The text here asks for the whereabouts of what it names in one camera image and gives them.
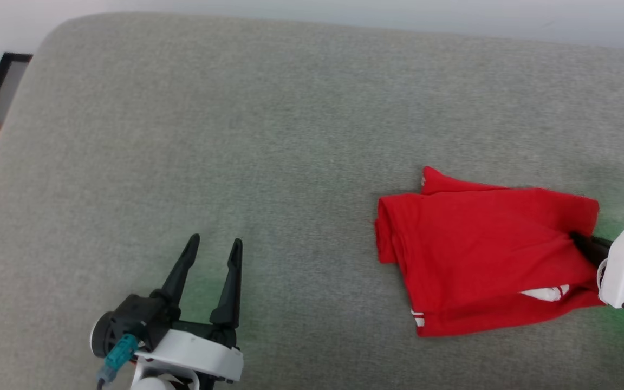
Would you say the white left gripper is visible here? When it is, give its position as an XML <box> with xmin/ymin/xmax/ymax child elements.
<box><xmin>134</xmin><ymin>233</ymin><xmax>245</xmax><ymax>384</ymax></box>

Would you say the red and white shirt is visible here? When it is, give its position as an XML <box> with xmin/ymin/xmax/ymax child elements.
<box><xmin>374</xmin><ymin>165</ymin><xmax>608</xmax><ymax>337</ymax></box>

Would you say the black framed panel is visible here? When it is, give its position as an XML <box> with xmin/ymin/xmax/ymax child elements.
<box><xmin>0</xmin><ymin>52</ymin><xmax>34</xmax><ymax>125</ymax></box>

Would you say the teal cable connector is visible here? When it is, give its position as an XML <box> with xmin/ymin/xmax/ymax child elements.
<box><xmin>98</xmin><ymin>334</ymin><xmax>139</xmax><ymax>383</ymax></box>

